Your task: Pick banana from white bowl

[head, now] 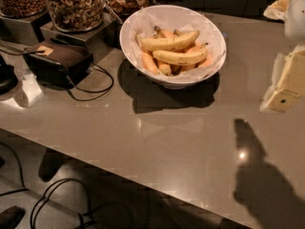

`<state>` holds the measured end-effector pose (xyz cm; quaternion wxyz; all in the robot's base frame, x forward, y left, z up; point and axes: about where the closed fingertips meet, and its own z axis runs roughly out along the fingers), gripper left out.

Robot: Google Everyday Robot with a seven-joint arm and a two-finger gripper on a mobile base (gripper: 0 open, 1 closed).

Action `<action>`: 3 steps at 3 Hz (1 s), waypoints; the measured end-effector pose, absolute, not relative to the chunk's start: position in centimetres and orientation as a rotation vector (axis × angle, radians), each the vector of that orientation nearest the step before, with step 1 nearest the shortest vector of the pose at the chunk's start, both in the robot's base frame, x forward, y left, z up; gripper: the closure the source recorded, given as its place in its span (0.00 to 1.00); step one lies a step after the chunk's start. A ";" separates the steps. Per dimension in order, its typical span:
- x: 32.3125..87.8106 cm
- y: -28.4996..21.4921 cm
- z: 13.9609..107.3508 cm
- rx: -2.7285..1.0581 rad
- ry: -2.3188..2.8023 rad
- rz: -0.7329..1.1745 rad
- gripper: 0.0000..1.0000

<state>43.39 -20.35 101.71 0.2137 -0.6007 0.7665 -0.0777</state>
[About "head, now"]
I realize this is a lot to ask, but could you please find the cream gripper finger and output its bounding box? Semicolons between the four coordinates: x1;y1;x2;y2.
276;50;305;107

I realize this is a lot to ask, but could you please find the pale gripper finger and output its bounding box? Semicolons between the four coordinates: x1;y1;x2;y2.
259;53;295;113

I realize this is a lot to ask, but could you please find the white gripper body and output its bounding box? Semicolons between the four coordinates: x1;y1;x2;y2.
284;0;305;42

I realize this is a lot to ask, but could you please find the yellow banana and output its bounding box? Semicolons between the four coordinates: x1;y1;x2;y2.
136;31;199;52
152;48;207;66

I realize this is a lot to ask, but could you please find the white ceramic bowl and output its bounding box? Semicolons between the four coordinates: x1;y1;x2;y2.
119;4;228;91

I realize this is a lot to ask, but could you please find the small lower banana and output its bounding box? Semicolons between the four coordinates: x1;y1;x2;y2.
158;61;172;76

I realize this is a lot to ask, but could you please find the back banana with stem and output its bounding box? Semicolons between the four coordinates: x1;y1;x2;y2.
154;26;174;38

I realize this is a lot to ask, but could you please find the left orange-tinted banana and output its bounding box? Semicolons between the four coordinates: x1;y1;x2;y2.
141;48;159;74

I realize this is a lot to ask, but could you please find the white plate with food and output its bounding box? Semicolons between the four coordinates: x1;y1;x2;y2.
263;0;290;21

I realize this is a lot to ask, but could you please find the grey right riser block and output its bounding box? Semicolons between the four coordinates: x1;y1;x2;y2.
41;13;118;61

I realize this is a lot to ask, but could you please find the grey riser block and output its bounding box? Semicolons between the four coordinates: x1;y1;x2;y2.
0;11;51;45
41;13;118;61

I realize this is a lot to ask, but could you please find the glass jar of mixed nuts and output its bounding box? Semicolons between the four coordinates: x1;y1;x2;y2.
46;0;103;32

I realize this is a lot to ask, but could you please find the black card reader device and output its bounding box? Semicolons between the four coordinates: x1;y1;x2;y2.
24;40;93;89

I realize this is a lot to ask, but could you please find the glass jar of almonds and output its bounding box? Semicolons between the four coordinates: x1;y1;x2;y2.
0;0;46;18

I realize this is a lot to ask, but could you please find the grey left riser block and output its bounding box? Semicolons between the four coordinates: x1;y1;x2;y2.
0;11;51;45

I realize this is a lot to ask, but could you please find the black object at left edge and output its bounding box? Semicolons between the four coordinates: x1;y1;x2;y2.
0;55;18;94

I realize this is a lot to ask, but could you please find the dark object on floor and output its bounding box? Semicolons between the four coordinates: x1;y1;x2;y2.
0;206;26;229

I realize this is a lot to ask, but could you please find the black device cable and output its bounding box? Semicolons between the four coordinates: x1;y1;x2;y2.
65;61;115;102

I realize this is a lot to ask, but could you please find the black floor cable loop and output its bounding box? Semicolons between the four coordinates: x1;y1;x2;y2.
30;177;96;229

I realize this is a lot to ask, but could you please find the black floor cable left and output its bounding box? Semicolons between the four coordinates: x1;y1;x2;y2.
0;141;30;198

